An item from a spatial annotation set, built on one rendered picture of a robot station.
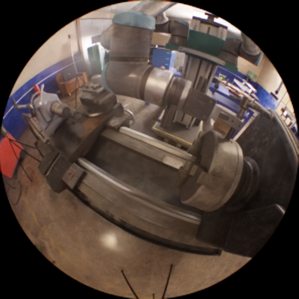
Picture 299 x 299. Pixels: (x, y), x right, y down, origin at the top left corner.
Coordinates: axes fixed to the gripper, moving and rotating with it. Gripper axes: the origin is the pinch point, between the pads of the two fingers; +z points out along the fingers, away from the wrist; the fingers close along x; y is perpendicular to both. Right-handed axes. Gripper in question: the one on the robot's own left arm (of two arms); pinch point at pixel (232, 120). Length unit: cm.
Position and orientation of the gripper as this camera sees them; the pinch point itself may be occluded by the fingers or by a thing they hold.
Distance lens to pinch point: 29.5
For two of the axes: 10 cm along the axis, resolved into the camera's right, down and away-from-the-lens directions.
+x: 3.0, -5.6, 7.7
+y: 2.4, -7.4, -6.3
